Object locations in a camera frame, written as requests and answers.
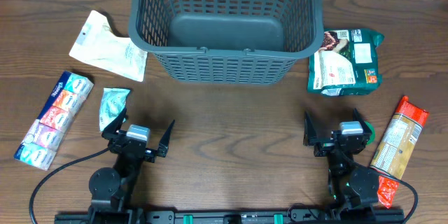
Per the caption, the grey plastic lattice basket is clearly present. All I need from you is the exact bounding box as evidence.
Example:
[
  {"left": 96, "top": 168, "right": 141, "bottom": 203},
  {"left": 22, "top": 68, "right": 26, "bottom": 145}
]
[{"left": 128, "top": 0, "right": 324, "bottom": 85}]

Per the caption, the mint green wipes packet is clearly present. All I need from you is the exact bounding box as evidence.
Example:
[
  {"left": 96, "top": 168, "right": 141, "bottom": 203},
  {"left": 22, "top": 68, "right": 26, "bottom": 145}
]
[{"left": 99, "top": 87, "right": 130, "bottom": 132}]

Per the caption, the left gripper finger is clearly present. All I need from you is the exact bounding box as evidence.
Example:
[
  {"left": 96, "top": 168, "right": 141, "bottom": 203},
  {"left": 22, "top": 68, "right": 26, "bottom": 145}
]
[
  {"left": 101, "top": 107, "right": 127, "bottom": 139},
  {"left": 157, "top": 120, "right": 175, "bottom": 158}
]

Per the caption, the left black cable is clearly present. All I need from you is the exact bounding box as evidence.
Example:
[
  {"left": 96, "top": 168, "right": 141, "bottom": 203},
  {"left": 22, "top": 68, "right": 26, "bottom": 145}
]
[{"left": 29, "top": 146, "right": 111, "bottom": 224}]

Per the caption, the beige paper pouch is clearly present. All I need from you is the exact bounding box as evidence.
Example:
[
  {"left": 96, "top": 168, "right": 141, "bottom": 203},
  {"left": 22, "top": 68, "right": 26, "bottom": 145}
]
[{"left": 69, "top": 10, "right": 148, "bottom": 82}]

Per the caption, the right black cable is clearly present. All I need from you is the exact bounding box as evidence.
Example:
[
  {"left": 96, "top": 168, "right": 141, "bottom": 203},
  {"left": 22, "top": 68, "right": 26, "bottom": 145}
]
[{"left": 341, "top": 150, "right": 419, "bottom": 223}]

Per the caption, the black cable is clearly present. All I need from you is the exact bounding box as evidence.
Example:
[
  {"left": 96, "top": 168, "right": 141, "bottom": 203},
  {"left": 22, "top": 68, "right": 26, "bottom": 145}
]
[
  {"left": 341, "top": 150, "right": 419, "bottom": 223},
  {"left": 29, "top": 146, "right": 111, "bottom": 224}
]

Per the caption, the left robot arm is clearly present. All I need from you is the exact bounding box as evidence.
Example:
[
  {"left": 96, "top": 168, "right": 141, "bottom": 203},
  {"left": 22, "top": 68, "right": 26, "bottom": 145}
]
[{"left": 88, "top": 109, "right": 174, "bottom": 224}]

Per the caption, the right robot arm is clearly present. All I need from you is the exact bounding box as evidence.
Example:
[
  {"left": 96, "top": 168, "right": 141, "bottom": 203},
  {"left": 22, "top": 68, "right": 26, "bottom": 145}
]
[{"left": 303, "top": 110, "right": 379, "bottom": 219}]

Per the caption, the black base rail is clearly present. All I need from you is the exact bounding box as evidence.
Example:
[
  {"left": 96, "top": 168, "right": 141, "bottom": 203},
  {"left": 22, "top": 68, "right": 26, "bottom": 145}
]
[{"left": 54, "top": 208, "right": 405, "bottom": 224}]

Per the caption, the dark green food bag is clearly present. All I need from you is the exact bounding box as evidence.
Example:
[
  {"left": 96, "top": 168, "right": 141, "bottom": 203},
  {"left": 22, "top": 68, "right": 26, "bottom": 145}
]
[{"left": 307, "top": 29, "right": 384, "bottom": 97}]

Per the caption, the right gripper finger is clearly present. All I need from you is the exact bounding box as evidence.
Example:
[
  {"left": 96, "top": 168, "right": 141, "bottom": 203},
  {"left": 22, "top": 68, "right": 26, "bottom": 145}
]
[
  {"left": 303, "top": 112, "right": 318, "bottom": 146},
  {"left": 352, "top": 108, "right": 372, "bottom": 135}
]

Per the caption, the orange spaghetti packet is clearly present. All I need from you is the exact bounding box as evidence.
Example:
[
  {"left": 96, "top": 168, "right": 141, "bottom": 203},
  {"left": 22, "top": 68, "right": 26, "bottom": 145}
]
[{"left": 370, "top": 96, "right": 429, "bottom": 208}]

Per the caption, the multicolour tissue pack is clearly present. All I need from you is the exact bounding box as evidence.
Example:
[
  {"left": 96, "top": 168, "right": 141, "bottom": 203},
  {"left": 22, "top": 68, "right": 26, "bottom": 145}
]
[{"left": 14, "top": 71, "right": 94, "bottom": 170}]

